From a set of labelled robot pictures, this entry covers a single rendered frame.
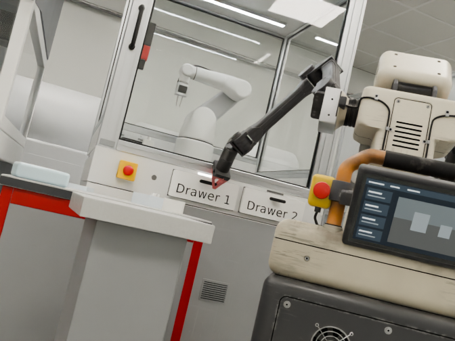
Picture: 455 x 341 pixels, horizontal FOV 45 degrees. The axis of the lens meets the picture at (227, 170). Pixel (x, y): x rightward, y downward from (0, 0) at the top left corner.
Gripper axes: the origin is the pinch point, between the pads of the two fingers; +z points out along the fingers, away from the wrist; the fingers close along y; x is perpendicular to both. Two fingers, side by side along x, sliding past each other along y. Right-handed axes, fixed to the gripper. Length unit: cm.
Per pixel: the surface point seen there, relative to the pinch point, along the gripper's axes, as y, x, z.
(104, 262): -99, 46, -40
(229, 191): 1.8, -7.8, 2.0
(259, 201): 1.3, -21.9, 2.7
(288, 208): 1.6, -35.7, 2.4
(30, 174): -51, 67, -22
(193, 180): 1.9, 8.6, 1.6
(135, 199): -28.0, 33.3, -4.5
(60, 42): 323, 96, 103
